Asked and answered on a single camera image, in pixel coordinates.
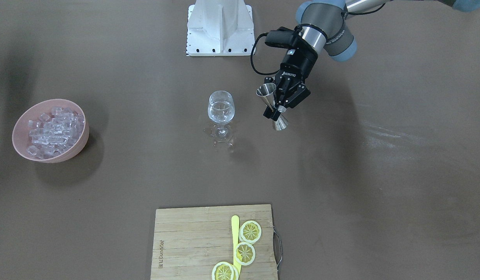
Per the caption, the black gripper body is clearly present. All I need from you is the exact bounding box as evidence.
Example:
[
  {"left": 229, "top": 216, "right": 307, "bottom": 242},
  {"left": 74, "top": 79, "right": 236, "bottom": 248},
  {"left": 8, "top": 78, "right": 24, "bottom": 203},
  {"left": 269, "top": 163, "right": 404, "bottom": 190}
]
[{"left": 275, "top": 48, "right": 318, "bottom": 102}]

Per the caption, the steel double jigger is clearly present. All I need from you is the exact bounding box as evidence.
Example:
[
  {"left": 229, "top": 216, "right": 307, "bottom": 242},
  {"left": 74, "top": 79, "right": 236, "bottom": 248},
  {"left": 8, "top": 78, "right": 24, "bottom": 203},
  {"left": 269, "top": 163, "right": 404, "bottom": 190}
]
[{"left": 256, "top": 83, "right": 288, "bottom": 131}]

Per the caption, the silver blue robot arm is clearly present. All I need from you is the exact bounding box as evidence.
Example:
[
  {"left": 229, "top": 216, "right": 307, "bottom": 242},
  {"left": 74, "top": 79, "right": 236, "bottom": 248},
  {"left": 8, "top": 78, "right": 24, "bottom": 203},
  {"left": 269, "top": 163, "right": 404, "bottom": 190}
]
[{"left": 256, "top": 0, "right": 386, "bottom": 123}]

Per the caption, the clear wine glass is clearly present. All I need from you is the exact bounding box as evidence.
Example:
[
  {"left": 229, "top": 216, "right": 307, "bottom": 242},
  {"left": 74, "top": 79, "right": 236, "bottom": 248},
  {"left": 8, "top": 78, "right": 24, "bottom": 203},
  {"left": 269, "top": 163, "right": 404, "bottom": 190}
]
[{"left": 207, "top": 90, "right": 235, "bottom": 142}]

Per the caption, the pink bowl of ice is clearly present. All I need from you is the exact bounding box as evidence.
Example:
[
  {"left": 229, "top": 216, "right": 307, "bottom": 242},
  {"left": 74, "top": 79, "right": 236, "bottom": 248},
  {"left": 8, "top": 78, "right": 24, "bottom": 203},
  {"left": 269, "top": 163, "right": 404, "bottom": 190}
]
[{"left": 12, "top": 99, "right": 89, "bottom": 163}]

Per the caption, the yellow plastic stick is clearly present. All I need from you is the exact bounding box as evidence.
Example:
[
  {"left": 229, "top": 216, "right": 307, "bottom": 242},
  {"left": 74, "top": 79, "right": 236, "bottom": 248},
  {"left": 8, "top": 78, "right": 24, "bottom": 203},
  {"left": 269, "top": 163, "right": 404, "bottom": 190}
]
[{"left": 231, "top": 215, "right": 242, "bottom": 280}]

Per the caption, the lemon slice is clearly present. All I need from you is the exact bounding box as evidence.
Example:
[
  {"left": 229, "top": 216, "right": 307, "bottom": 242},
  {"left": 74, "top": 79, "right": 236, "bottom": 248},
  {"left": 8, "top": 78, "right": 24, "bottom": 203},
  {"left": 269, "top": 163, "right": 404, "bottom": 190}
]
[
  {"left": 233, "top": 242, "right": 256, "bottom": 266},
  {"left": 238, "top": 220, "right": 262, "bottom": 245},
  {"left": 210, "top": 262, "right": 239, "bottom": 280}
]

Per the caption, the bamboo cutting board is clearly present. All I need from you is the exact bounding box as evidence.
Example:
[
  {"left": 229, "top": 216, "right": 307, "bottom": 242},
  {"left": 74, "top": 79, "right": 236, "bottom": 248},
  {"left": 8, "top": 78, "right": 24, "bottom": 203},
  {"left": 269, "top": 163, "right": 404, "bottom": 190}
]
[{"left": 151, "top": 204, "right": 279, "bottom": 280}]

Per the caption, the black camera cable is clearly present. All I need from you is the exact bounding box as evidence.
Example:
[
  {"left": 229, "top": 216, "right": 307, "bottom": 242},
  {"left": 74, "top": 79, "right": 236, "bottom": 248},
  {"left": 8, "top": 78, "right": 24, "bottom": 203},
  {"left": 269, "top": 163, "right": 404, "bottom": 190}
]
[{"left": 250, "top": 33, "right": 280, "bottom": 76}]

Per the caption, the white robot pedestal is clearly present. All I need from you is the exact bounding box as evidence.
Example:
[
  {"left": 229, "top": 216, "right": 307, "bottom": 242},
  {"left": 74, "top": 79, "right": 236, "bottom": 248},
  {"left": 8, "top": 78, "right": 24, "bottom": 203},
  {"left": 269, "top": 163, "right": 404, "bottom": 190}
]
[{"left": 186, "top": 0, "right": 255, "bottom": 56}]

